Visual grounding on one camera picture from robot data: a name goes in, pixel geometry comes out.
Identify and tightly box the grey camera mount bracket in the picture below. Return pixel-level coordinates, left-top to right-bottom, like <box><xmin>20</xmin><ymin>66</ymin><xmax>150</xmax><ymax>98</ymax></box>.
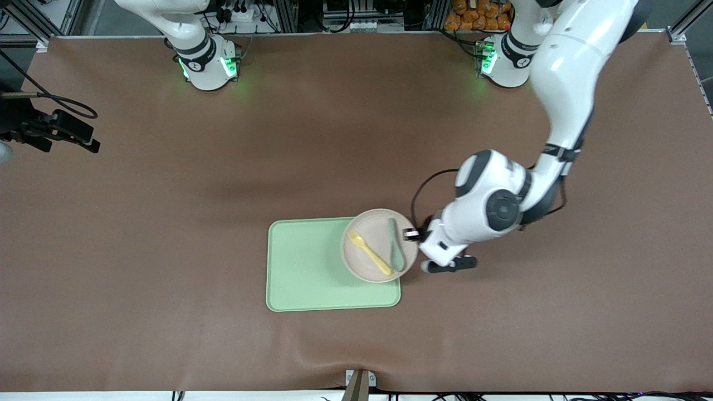
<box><xmin>341</xmin><ymin>368</ymin><xmax>378</xmax><ymax>401</ymax></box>

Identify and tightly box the yellow plastic fork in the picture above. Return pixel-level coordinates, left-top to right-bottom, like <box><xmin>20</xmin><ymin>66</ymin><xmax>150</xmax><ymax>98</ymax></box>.
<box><xmin>347</xmin><ymin>231</ymin><xmax>394</xmax><ymax>277</ymax></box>

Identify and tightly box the grey-green plastic spoon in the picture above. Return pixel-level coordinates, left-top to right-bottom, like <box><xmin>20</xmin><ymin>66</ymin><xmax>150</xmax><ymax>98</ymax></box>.
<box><xmin>387</xmin><ymin>217</ymin><xmax>408</xmax><ymax>274</ymax></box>

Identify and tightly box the brown table cover mat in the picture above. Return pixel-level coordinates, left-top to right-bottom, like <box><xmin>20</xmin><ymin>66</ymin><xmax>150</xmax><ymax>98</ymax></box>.
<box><xmin>0</xmin><ymin>31</ymin><xmax>713</xmax><ymax>394</ymax></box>

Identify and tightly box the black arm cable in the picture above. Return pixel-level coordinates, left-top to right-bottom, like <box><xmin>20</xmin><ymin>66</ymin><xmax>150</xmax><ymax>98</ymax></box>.
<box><xmin>0</xmin><ymin>47</ymin><xmax>99</xmax><ymax>119</ymax></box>
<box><xmin>411</xmin><ymin>144</ymin><xmax>583</xmax><ymax>230</ymax></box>

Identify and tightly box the light green rectangular tray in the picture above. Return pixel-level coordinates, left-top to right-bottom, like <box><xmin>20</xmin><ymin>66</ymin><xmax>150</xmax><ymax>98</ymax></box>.
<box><xmin>266</xmin><ymin>216</ymin><xmax>402</xmax><ymax>312</ymax></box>

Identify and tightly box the aluminium frame post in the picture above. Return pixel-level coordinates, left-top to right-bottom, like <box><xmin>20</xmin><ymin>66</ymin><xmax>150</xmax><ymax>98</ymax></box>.
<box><xmin>272</xmin><ymin>0</ymin><xmax>300</xmax><ymax>33</ymax></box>
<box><xmin>422</xmin><ymin>0</ymin><xmax>450</xmax><ymax>31</ymax></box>

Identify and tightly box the beige round plate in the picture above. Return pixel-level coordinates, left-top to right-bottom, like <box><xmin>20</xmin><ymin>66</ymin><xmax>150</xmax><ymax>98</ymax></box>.
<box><xmin>340</xmin><ymin>208</ymin><xmax>419</xmax><ymax>283</ymax></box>

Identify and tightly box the orange packets pile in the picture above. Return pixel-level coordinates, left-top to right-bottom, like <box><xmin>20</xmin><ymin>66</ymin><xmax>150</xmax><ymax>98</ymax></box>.
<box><xmin>444</xmin><ymin>0</ymin><xmax>516</xmax><ymax>32</ymax></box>

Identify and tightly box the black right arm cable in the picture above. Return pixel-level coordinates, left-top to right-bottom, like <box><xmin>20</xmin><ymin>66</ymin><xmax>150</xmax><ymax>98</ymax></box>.
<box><xmin>0</xmin><ymin>47</ymin><xmax>99</xmax><ymax>119</ymax></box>

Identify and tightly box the white power strip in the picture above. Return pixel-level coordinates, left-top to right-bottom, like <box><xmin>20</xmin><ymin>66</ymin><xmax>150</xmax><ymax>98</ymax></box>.
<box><xmin>214</xmin><ymin>0</ymin><xmax>265</xmax><ymax>24</ymax></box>

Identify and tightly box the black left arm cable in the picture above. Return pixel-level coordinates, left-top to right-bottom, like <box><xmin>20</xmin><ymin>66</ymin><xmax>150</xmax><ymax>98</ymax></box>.
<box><xmin>411</xmin><ymin>144</ymin><xmax>583</xmax><ymax>230</ymax></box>

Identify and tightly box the white connector strip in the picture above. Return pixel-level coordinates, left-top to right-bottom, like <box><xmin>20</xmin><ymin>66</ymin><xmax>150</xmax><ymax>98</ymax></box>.
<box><xmin>322</xmin><ymin>18</ymin><xmax>406</xmax><ymax>33</ymax></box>

